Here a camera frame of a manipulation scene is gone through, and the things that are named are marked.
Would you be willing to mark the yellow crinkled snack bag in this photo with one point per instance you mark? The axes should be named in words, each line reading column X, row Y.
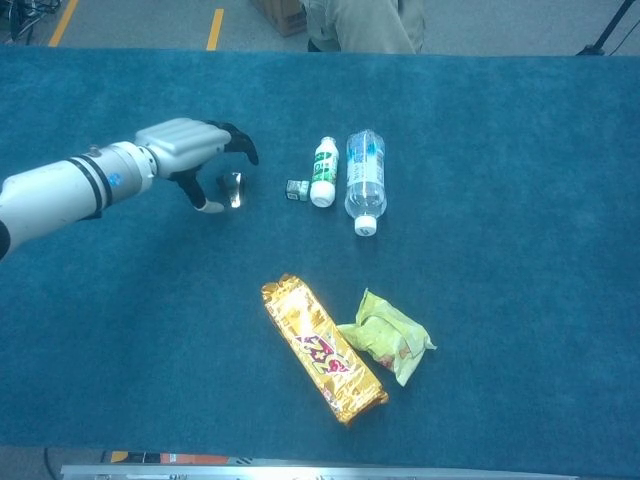
column 385, row 340

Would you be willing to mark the blue felt table cloth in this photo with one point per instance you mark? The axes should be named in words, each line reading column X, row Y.
column 125, row 300

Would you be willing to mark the aluminium frame rail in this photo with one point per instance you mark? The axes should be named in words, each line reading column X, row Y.
column 200, row 472

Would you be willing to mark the yellow floor tape strip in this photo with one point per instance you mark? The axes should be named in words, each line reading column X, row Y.
column 63, row 22
column 215, row 30

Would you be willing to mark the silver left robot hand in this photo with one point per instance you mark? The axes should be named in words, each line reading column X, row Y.
column 180, row 142

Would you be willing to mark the person in beige trousers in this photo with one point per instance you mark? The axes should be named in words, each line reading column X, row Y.
column 370, row 25

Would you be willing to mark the long golden yellow biscuit pack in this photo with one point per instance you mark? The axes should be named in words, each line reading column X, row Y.
column 325, row 350

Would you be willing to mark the orange black strip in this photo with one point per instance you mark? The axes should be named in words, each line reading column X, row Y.
column 180, row 458

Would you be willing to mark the black tripod stand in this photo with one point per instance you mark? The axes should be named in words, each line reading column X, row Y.
column 597, row 47

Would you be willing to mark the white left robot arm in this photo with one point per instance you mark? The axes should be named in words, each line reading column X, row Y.
column 60, row 190

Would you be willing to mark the black metal staple remover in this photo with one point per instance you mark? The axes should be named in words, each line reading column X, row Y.
column 234, row 192

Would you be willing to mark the small white green-label milk bottle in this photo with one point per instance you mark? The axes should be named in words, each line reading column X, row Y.
column 324, row 172

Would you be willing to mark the clear plastic water bottle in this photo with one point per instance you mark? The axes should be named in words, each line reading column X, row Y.
column 365, row 190

